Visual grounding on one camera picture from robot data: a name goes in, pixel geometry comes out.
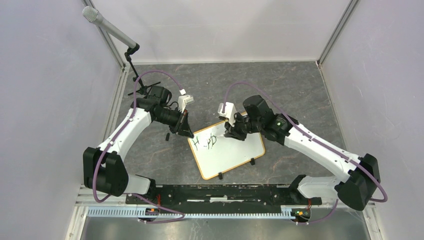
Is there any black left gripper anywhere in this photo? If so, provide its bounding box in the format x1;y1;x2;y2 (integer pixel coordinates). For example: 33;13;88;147
154;107;194;139

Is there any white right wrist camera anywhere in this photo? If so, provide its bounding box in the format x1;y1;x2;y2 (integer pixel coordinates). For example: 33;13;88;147
217;102;237;127

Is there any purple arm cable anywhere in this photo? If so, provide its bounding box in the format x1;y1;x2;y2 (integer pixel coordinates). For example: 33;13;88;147
222;81;388;225
92;70;186;225

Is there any grey microphone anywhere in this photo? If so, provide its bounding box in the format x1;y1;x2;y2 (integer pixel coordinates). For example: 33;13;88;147
82;6;139;49

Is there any yellow framed whiteboard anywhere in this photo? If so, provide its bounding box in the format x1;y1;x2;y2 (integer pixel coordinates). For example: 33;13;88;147
187;121;266;180

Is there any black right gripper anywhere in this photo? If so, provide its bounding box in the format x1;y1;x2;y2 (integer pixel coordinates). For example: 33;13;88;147
224;112;263;141

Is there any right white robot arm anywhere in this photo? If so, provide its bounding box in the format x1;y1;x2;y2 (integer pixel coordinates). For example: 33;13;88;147
217;95;381;211

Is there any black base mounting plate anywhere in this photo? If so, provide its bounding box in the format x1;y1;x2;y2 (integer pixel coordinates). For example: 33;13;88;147
144;184;322;214

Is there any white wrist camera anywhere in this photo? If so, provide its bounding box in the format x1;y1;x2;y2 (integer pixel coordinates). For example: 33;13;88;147
177;89;194;113
217;102;237;127

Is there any black microphone stand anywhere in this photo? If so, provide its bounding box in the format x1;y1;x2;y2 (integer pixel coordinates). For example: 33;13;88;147
124;43;162;97

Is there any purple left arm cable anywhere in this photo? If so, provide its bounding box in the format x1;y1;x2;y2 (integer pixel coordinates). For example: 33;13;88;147
92;70;186;225

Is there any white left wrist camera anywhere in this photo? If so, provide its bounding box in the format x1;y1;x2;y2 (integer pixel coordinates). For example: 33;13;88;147
177;89;194;113

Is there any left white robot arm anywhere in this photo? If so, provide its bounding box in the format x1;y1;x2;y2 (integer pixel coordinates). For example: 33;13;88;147
82;85;194;204

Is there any slotted cable duct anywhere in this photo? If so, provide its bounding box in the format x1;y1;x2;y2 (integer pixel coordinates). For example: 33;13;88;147
86;206;294;220

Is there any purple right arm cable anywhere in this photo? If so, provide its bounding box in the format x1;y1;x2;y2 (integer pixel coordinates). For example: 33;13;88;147
222;81;388;225

